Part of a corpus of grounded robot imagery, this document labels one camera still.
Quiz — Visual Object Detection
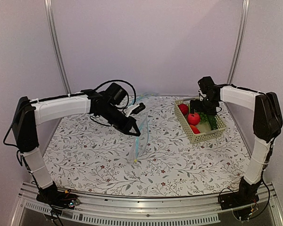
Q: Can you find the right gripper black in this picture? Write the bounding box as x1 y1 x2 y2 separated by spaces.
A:
190 97 217 116

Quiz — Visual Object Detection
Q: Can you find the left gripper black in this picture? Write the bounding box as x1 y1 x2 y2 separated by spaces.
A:
99 103 141 137

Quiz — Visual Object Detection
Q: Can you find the red toy apple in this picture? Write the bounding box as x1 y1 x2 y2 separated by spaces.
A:
187 113 200 126

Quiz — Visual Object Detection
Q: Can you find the clear zip bag blue zipper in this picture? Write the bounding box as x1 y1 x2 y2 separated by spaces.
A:
127 113 150 164

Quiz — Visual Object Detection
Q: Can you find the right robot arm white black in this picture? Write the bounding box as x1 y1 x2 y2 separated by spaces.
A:
190 76 283 205

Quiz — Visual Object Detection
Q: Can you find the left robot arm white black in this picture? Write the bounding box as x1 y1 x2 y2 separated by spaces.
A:
8 80 145 204

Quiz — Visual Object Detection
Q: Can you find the green toy grape bunch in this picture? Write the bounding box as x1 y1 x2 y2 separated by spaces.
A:
199 113 208 123

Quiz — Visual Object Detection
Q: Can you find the dark green toy cucumber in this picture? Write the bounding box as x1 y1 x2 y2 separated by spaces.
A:
208 115 218 130

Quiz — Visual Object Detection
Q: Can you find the dark red toy fruit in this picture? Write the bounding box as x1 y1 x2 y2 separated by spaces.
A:
178 104 189 116

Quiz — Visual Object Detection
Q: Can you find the beige perforated plastic basket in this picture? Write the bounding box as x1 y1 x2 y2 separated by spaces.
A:
174 97 227 144

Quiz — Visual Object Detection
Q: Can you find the floral patterned tablecloth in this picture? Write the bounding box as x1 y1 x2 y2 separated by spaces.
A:
43 97 250 196

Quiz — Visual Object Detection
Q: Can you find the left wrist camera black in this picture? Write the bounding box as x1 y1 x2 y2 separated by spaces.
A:
132 103 146 114

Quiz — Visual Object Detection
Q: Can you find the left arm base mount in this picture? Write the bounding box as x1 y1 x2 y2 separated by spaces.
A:
36 183 80 209

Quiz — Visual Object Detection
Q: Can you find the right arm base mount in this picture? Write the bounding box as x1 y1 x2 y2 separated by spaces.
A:
218 177 262 221

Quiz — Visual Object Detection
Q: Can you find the aluminium front rail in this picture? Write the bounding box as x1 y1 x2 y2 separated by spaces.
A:
12 183 283 226

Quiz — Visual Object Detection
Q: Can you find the right aluminium frame post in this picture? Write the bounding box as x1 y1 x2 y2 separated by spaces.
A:
227 0 250 84

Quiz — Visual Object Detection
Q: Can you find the aluminium frame post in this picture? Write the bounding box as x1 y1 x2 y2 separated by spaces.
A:
44 0 71 94
227 0 250 84

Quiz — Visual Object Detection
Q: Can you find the left aluminium frame post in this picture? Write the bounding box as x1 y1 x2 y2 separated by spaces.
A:
44 0 71 94

